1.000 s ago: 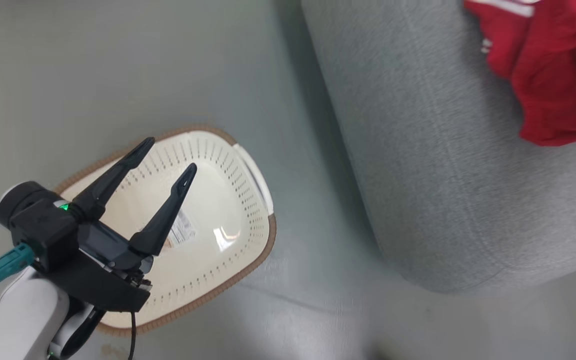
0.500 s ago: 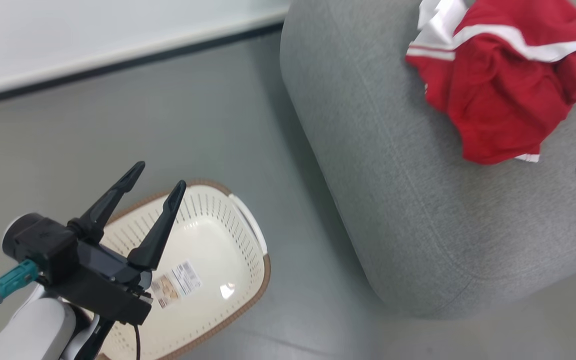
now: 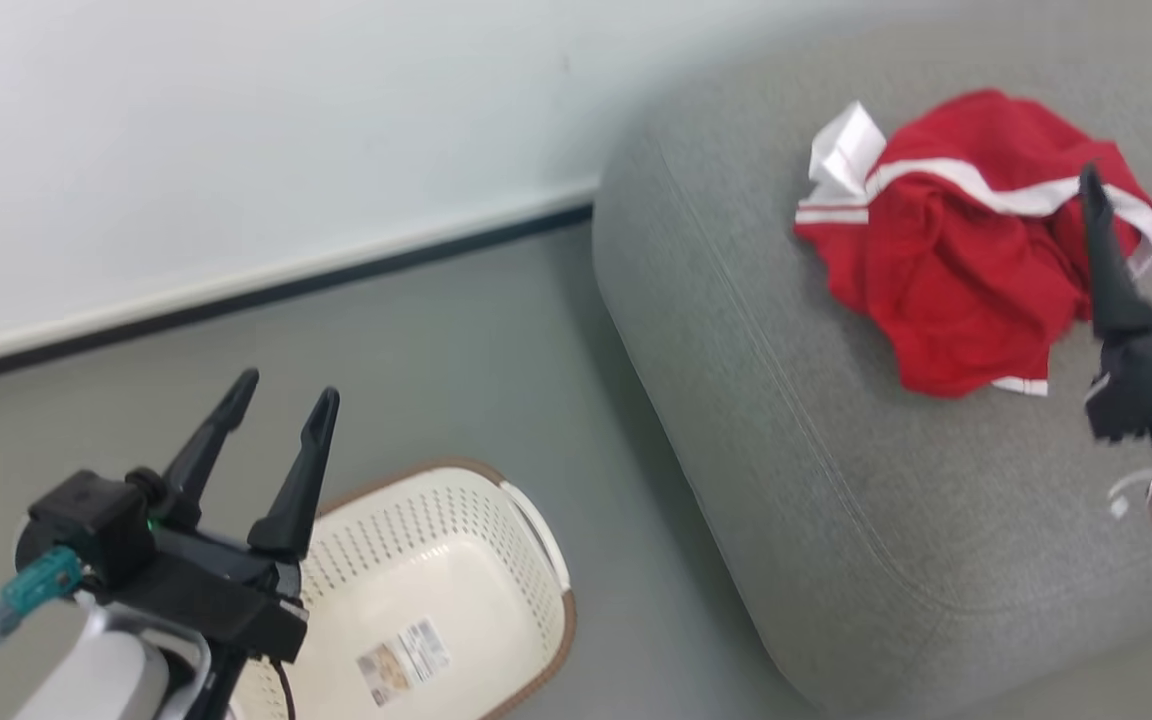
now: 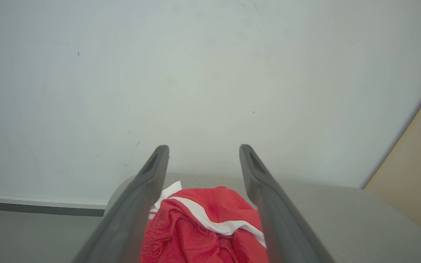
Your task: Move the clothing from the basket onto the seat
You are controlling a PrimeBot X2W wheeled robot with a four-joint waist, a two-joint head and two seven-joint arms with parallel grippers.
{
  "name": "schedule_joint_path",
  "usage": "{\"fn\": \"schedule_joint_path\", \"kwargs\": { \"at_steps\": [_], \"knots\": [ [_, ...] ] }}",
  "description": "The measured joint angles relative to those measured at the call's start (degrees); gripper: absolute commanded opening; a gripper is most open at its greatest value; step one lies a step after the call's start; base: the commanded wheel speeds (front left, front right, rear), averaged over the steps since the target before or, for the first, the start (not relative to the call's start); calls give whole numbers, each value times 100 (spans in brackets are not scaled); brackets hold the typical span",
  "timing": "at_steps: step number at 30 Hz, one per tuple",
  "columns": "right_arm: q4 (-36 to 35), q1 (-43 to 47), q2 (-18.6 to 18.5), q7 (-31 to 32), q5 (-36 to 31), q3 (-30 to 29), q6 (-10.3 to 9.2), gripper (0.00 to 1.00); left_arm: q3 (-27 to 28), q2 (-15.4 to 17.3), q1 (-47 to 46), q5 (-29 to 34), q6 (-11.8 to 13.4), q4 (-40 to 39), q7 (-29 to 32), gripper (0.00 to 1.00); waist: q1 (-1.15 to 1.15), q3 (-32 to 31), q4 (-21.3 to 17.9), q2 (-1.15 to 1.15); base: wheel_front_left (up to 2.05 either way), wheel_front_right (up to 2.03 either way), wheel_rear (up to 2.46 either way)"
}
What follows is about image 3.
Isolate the printed sticker in basket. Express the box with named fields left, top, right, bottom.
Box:
left=355, top=616, right=454, bottom=708

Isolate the red and white clothing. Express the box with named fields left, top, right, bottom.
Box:
left=792, top=87, right=1152, bottom=400

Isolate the thin black left gripper cable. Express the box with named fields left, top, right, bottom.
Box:
left=269, top=655, right=299, bottom=720

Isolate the black white wall baseboard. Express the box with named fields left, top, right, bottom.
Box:
left=0, top=178, right=599, bottom=393

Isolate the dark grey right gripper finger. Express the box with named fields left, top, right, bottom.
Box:
left=1077, top=162, right=1152, bottom=345

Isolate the cream perforated laundry basket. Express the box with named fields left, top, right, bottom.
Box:
left=228, top=457, right=578, bottom=720

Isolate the white basket handle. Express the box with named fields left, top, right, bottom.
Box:
left=499, top=480, right=573, bottom=595

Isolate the teal left camera cable connector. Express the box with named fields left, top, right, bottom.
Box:
left=0, top=544, right=87, bottom=641

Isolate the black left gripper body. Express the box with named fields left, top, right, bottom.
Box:
left=84, top=520, right=311, bottom=665

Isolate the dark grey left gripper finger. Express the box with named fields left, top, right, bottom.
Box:
left=158, top=368, right=261, bottom=533
left=247, top=387, right=342, bottom=563

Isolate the grey fabric sofa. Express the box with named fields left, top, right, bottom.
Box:
left=590, top=0, right=1152, bottom=720

